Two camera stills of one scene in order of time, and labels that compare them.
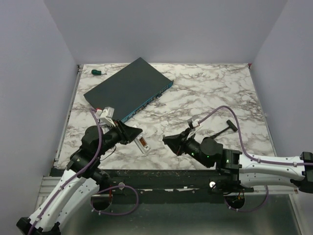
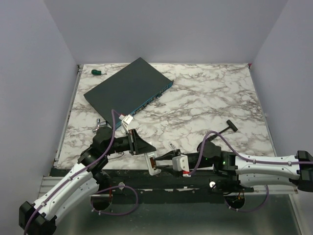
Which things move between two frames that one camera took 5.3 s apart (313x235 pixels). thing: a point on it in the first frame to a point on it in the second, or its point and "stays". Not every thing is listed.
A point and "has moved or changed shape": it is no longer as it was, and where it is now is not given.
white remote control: [143, 143] has moved or changed shape
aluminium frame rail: [48, 183] stays
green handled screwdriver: [96, 72] stays
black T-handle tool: [231, 125] stays
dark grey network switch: [130, 90] stays
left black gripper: [127, 134] to [139, 146]
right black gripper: [177, 142] to [169, 155]
